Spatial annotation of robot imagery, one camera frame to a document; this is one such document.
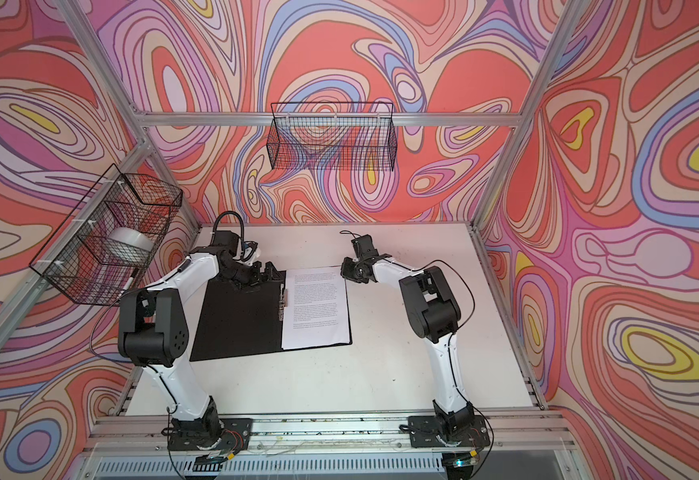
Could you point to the printed paper sheet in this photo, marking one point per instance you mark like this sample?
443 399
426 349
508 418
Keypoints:
316 313

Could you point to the back black wire basket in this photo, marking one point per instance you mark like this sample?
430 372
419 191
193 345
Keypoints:
332 135

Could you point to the metal folder clip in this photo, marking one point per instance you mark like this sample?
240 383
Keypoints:
282 302

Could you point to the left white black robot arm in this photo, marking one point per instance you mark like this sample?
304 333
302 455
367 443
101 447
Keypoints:
153 332

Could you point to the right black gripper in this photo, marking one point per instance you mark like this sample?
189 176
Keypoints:
346 271

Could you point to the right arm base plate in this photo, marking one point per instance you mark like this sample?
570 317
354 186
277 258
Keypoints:
430 432

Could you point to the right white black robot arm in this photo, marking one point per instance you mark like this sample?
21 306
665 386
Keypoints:
433 313

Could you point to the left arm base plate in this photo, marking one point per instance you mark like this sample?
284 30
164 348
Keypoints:
229 435

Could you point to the black wire basket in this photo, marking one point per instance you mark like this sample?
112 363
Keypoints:
76 260
332 135

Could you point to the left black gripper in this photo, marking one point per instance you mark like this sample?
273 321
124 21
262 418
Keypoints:
258 278

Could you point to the left black wire basket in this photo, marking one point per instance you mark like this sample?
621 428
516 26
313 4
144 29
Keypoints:
76 260

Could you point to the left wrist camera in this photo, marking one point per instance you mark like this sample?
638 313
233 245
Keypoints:
250 252

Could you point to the black marker pen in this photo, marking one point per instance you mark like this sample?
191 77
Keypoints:
130 281

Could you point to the white bowl in basket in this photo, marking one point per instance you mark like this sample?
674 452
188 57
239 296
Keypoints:
127 242

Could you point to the blue file folder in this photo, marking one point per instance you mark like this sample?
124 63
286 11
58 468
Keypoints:
234 324

